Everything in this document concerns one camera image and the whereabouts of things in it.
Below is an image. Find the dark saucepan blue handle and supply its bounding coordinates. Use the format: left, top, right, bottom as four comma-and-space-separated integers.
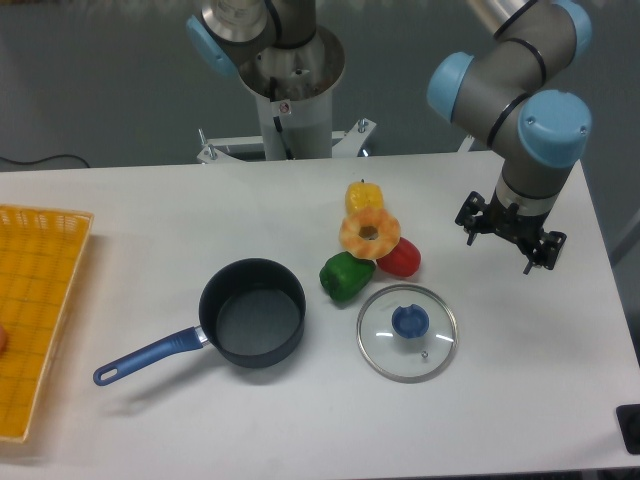
93, 258, 306, 386

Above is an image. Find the glass lid blue knob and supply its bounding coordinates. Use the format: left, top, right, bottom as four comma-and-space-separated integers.
356, 284, 459, 384

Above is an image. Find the red bell pepper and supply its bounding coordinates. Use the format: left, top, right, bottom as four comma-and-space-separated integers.
376, 237, 422, 278

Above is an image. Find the yellow bell pepper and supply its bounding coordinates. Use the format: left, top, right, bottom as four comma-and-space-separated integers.
344, 179, 384, 215

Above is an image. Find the orange woven basket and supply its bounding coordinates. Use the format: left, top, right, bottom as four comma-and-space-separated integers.
1, 204, 94, 443

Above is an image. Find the black object table edge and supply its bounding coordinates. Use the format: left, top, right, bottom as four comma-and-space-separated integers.
616, 404, 640, 455

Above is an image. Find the black cable on pedestal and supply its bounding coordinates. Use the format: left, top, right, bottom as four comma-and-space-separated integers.
269, 75, 294, 160

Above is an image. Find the green bell pepper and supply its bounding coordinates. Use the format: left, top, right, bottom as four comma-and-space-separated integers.
319, 252, 376, 303

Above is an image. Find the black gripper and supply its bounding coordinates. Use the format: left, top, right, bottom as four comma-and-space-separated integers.
455, 185, 567, 275

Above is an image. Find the white pedestal base frame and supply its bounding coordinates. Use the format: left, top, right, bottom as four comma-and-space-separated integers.
196, 117, 379, 165

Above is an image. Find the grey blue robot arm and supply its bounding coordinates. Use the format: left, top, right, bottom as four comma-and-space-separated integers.
186, 1, 592, 269

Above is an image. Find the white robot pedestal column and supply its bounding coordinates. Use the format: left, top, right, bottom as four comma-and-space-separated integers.
239, 26, 345, 160

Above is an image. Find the glazed orange donut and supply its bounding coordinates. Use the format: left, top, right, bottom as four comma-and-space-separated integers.
339, 207, 401, 260

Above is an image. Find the black cable on floor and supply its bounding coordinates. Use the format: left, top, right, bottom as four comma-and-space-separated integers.
0, 154, 92, 168

